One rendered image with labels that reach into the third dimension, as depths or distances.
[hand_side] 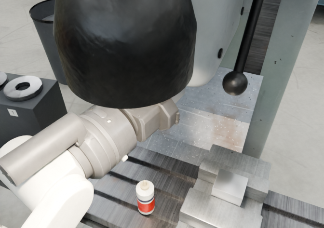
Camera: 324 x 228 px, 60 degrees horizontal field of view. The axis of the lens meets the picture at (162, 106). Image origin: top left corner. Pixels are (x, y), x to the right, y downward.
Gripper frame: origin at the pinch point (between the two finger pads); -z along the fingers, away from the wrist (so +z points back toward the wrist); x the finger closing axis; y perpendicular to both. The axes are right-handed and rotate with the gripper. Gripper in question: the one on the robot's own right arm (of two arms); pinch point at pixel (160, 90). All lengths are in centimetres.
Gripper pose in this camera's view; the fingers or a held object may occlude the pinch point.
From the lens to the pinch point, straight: 48.3
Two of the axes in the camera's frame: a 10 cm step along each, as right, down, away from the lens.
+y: 0.0, 7.5, 6.6
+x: -7.9, -4.1, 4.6
